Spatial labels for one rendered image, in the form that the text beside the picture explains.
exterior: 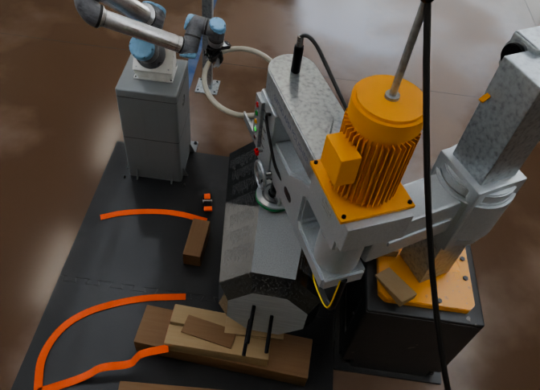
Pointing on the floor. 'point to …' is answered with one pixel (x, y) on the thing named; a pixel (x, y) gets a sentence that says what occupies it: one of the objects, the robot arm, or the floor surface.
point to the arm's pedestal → (156, 124)
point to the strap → (105, 309)
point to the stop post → (207, 39)
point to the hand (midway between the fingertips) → (215, 62)
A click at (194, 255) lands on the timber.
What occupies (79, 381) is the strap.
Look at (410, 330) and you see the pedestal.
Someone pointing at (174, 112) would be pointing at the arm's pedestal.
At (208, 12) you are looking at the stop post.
